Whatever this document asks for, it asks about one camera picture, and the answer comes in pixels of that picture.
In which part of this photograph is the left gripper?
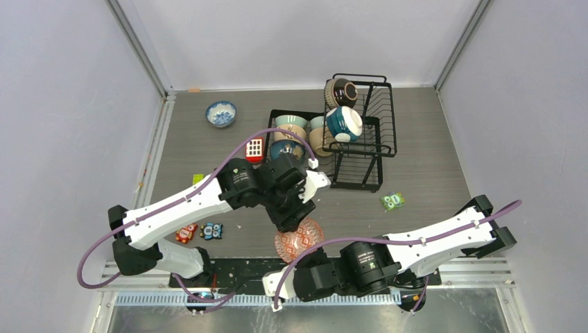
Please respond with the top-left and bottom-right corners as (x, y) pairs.
(261, 183), (315, 233)

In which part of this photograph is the blue zigzag pattern bowl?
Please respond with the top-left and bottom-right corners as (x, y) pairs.
(275, 218), (325, 263)

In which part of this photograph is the black wire dish rack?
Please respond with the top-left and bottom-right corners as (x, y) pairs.
(268, 73), (397, 193)

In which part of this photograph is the white blue floral bowl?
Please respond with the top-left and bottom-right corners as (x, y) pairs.
(205, 101), (237, 128)

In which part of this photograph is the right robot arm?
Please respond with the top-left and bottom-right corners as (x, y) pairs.
(274, 196), (522, 304)

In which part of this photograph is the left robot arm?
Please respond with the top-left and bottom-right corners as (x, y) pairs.
(108, 154), (331, 287)

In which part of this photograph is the dark blue glazed bowl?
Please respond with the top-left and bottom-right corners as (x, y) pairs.
(270, 139), (306, 160)

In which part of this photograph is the red white toy block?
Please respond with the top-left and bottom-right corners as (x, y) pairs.
(245, 137), (264, 164)

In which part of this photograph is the beige bowl with bird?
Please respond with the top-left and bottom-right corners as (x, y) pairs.
(273, 124), (306, 143)

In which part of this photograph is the beige plain bowl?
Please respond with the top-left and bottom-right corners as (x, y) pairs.
(309, 128), (335, 157)

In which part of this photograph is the light teal ribbed bowl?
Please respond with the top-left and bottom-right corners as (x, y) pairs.
(310, 116), (325, 130)

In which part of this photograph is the green white toy car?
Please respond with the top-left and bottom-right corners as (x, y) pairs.
(192, 174), (205, 185)

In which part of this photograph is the blue owl toy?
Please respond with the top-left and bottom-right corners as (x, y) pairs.
(199, 223), (223, 241)

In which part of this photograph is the teal white dotted bowl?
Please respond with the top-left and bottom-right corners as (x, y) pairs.
(325, 106), (363, 142)

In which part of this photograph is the brown striped bowl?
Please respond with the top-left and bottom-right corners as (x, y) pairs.
(323, 78), (358, 110)

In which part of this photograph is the green owl toy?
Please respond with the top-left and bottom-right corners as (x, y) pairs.
(380, 192), (406, 212)

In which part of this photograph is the red owl toy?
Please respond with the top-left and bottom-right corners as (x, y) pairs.
(175, 223), (198, 244)

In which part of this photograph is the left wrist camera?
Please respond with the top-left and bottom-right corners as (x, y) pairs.
(298, 157), (331, 203)

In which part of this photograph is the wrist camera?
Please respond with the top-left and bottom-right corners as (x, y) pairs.
(261, 268), (297, 314)
(298, 157), (331, 203)

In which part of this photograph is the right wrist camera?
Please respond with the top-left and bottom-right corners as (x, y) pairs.
(261, 268), (297, 314)

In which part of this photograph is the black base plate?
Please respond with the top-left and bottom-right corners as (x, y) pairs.
(169, 258), (441, 298)

